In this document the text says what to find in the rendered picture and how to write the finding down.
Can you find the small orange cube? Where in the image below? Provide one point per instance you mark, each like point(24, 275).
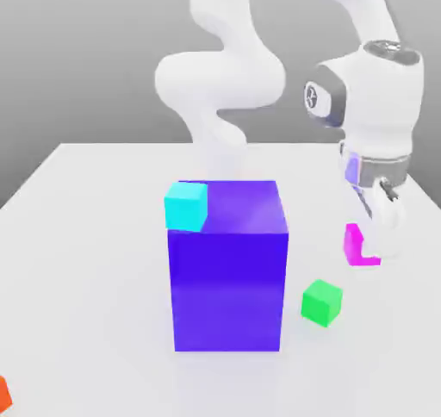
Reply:
point(4, 394)

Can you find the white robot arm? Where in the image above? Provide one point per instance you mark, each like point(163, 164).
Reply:
point(220, 79)

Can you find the small cyan cube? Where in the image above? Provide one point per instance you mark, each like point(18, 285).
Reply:
point(184, 208)

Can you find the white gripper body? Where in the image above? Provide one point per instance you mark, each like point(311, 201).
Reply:
point(386, 224)

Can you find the large blue box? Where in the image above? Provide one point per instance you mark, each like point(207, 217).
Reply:
point(227, 286)

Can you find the small green cube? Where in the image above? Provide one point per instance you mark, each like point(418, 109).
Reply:
point(320, 303)

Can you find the small magenta cube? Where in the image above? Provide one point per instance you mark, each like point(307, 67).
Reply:
point(352, 243)

